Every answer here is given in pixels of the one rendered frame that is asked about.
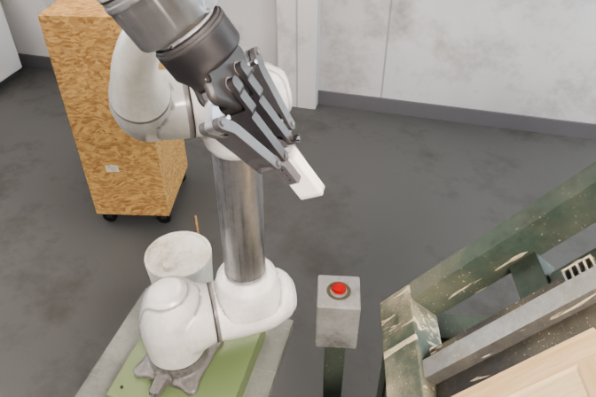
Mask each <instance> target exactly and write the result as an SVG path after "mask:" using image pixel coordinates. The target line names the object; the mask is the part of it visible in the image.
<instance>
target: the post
mask: <svg viewBox="0 0 596 397"><path fill-rule="evenodd" d="M344 357H345V348H337V347H325V364H324V382H323V397H341V388H342V377H343V367H344Z"/></svg>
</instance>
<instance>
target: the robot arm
mask: <svg viewBox="0 0 596 397"><path fill-rule="evenodd" d="M97 1H98V2H99V3H100V4H101V5H102V6H103V7H104V10H105V12H106V13H107V14H108V15H109V16H111V17H112V18H113V19H114V20H115V22H116V23H117V24H118V25H119V26H120V27H121V29H122V31H121V32H120V35H119V37H118V40H117V42H116V45H115V47H114V53H113V56H112V62H111V70H110V82H109V86H108V98H109V107H110V111H111V113H112V115H113V117H114V119H115V121H116V122H117V124H118V125H119V126H120V128H121V129H122V130H123V131H124V132H125V133H126V134H128V135H129V136H131V137H133V138H135V139H137V140H139V141H142V142H147V143H152V142H158V141H161V140H176V139H187V138H195V137H201V138H202V140H203V143H204V145H205V146H206V147H207V148H208V150H209V151H210V152H211V153H212V160H213V169H214V177H215V185H216V199H217V207H218V215H219V222H220V230H221V239H222V247H223V261H224V263H223V264H222V265H221V266H220V268H219V269H218V270H217V273H216V280H215V281H212V282H208V283H201V282H193V281H192V280H191V279H189V278H187V277H183V276H165V277H163V278H160V279H158V280H156V281H155V282H153V283H152V284H151V285H150V286H149V287H148V288H147V289H146V291H145V294H144V296H143V299H142V301H141V304H140V309H139V328H140V333H141V337H142V340H143V343H144V346H145V350H146V352H147V354H146V356H145V358H144V359H143V361H142V362H141V363H139V364H138V366H137V367H136V368H135V369H134V374H135V377H136V378H147V379H151V380H152V381H153V384H152V386H151V389H150V391H149V395H151V396H152V397H160V396H161V394H162V393H163V392H164V391H165V390H166V389H167V387H168V386H171V387H174V388H176V389H178V390H181V391H183V392H184V393H185V394H187V395H189V396H193V395H194V394H196V393H197V392H198V389H199V384H200V381H201V379H202V377H203V375H204V373H205V372H206V370H207V368H208V365H209V364H210V363H211V361H212V359H213V357H214V355H215V353H216V351H217V350H218V349H219V348H220V347H221V346H222V345H223V343H224V341H226V340H233V339H241V338H244V337H248V336H252V335H255V334H258V333H261V332H264V331H268V330H271V329H273V328H275V327H277V326H279V325H281V324H282V323H283V322H284V321H286V320H287V319H288V318H289V317H290V316H291V315H292V314H293V312H294V311H295V309H296V305H297V296H296V290H295V286H294V282H293V280H292V278H291V277H290V276H289V275H288V274H287V273H286V272H285V271H284V270H282V269H279V268H275V266H274V265H273V263H272V262H271V261H270V260H269V259H267V258H266V257H265V245H264V224H263V173H267V172H270V171H274V170H276V172H277V173H278V174H279V176H280V177H281V178H282V179H283V180H284V182H285V183H286V184H288V185H290V186H291V187H292V189H293V190H294V191H295V193H296V194H297V195H298V196H299V198H300V199H310V198H315V197H318V196H323V193H324V189H325V186H324V185H323V183H322V182H321V181H320V179H319V178H318V176H317V175H316V174H315V172H314V171H313V170H312V168H311V167H310V165H309V164H308V163H307V161H306V160H305V158H304V156H303V155H302V153H301V152H300V151H299V149H298V148H297V147H296V145H295V144H297V143H300V140H301V139H300V136H299V134H296V135H292V134H291V132H292V129H294V128H295V123H294V120H293V118H292V116H291V114H290V111H291V109H292V103H293V100H292V93H291V89H290V85H289V82H288V79H287V77H286V74H285V72H284V71H283V70H282V69H280V68H278V67H276V66H274V65H273V64H271V63H267V62H264V61H263V56H262V53H261V51H260V49H259V48H258V47H257V46H255V47H253V48H251V49H248V50H246V51H243V50H242V49H241V47H240V46H239V32H238V30H237V29H236V28H235V27H234V26H233V24H232V23H231V21H230V20H229V18H228V17H227V15H226V14H225V13H224V11H223V9H222V8H221V7H220V6H216V4H217V2H218V0H97ZM160 62H161V63H162V64H163V65H164V67H165V68H166V69H163V70H159V68H158V65H159V63H160Z"/></svg>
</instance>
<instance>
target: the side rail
mask: <svg viewBox="0 0 596 397"><path fill-rule="evenodd" d="M595 222H596V161H594V162H593V163H592V164H591V165H589V166H588V167H586V168H584V169H583V170H581V171H580V172H578V173H576V174H575V175H573V176H571V177H570V178H569V179H568V180H566V181H565V182H563V183H561V184H560V185H558V186H557V187H555V188H554V189H552V190H551V191H548V192H547V193H546V194H545V195H543V196H542V197H540V198H538V199H537V200H535V201H534V202H532V203H531V204H529V205H528V206H526V207H524V208H523V209H522V210H520V211H519V212H517V213H516V214H514V215H512V216H511V217H509V218H508V219H506V220H505V221H503V222H501V223H500V224H499V225H498V226H496V227H494V228H493V229H491V230H489V231H488V232H486V233H485V234H483V235H482V236H480V237H479V238H477V239H476V240H475V241H473V242H472V243H470V244H468V245H466V246H465V247H463V248H462V249H460V250H459V251H457V252H456V253H454V254H453V255H452V256H450V257H449V258H447V259H446V260H444V261H442V262H440V263H439V264H437V265H436V266H434V267H433V268H431V269H430V270H429V271H427V272H426V273H424V274H423V275H421V276H419V277H418V278H416V279H414V280H413V281H411V282H410V289H411V296H412V299H413V300H415V301H416V302H418V303H419V304H420V305H421V306H423V307H424V308H426V309H427V310H429V311H430V312H432V313H433V314H435V315H437V316H439V315H440V314H442V313H444V312H445V311H447V310H449V309H451V308H452V307H455V306H456V305H458V304H459V303H460V302H462V301H464V300H466V299H468V298H469V297H471V296H473V295H475V294H476V293H478V292H479V291H481V290H483V289H484V288H486V287H488V286H489V285H491V284H493V283H495V282H497V281H498V280H499V279H501V278H503V277H504V276H507V275H508V274H510V273H511V271H510V267H511V266H512V265H514V264H515V263H516V262H518V261H520V260H522V259H524V258H525V257H527V256H529V255H530V254H532V253H537V254H538V255H541V254H543V253H545V252H547V251H549V250H551V249H552V248H554V247H555V246H557V245H559V244H560V243H562V242H564V241H565V240H567V239H569V238H570V237H573V236H574V235H576V234H577V233H579V232H580V231H582V230H584V229H586V228H588V227H589V226H591V225H593V224H594V223H595Z"/></svg>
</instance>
